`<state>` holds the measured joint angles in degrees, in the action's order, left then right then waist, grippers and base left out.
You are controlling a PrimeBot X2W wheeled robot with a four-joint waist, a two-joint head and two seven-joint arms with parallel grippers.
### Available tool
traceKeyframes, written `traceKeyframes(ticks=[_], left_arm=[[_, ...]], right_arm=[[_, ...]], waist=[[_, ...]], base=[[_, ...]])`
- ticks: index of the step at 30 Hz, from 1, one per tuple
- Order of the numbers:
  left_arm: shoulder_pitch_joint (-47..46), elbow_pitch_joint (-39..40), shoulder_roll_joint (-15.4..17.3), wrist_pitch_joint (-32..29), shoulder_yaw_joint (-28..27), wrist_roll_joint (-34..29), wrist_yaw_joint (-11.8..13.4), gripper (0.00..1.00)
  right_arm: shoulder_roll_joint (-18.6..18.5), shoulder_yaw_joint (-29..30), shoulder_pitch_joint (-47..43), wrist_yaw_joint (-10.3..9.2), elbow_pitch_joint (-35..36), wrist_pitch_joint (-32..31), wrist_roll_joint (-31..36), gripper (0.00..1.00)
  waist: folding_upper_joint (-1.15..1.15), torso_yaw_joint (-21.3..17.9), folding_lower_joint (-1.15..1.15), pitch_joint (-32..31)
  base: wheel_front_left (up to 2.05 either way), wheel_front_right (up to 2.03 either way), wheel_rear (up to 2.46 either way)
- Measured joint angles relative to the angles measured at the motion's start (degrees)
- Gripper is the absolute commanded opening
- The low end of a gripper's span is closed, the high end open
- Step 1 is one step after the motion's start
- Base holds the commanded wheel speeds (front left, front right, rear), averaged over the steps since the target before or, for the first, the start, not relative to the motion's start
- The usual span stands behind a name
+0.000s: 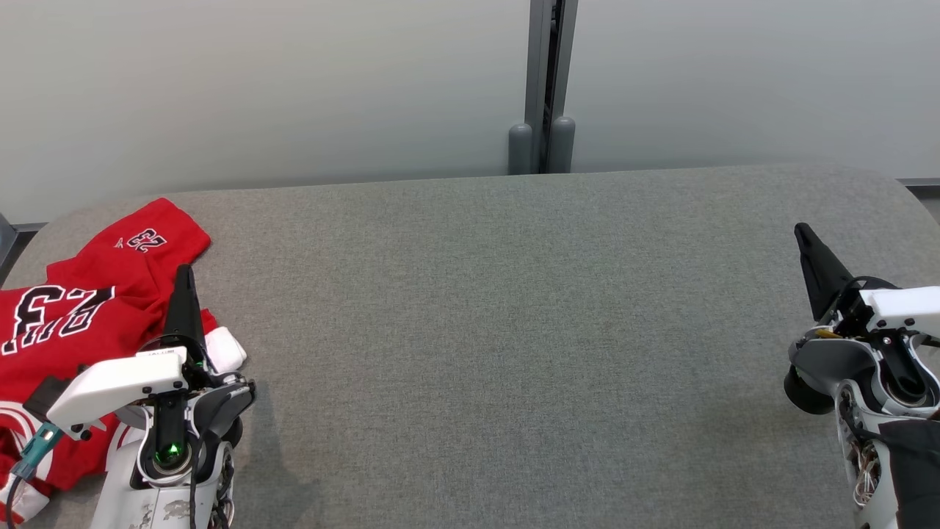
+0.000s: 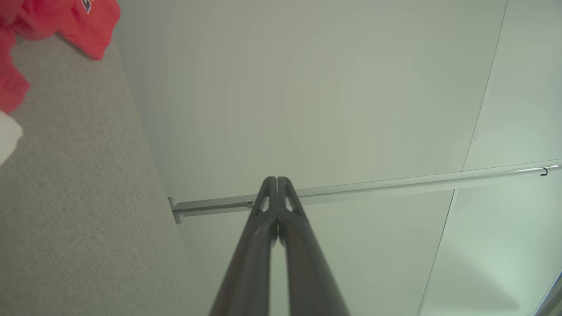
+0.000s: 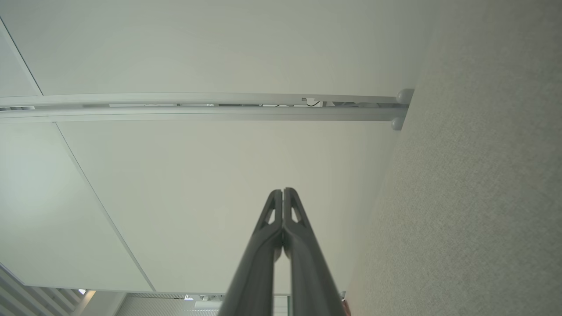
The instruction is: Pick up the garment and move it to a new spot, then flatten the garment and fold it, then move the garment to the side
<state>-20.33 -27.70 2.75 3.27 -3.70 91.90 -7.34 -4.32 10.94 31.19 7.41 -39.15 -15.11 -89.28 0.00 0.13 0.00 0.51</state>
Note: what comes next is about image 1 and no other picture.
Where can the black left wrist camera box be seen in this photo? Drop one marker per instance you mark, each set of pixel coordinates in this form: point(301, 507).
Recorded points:
point(44, 397)

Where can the red Bulls shorts white trim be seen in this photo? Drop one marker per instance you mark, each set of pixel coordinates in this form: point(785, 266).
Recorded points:
point(158, 220)

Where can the red white Bulls jersey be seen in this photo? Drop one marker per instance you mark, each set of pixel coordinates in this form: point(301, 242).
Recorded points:
point(44, 367)

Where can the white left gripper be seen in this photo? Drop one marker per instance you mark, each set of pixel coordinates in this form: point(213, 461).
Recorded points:
point(110, 386)

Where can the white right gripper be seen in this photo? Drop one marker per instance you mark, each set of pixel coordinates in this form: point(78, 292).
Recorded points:
point(907, 307)

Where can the grey partition post rounded feet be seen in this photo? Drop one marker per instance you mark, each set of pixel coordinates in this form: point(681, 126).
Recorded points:
point(547, 88)

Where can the grey metal desk leg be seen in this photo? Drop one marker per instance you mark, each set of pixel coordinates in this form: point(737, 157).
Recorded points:
point(4, 246)

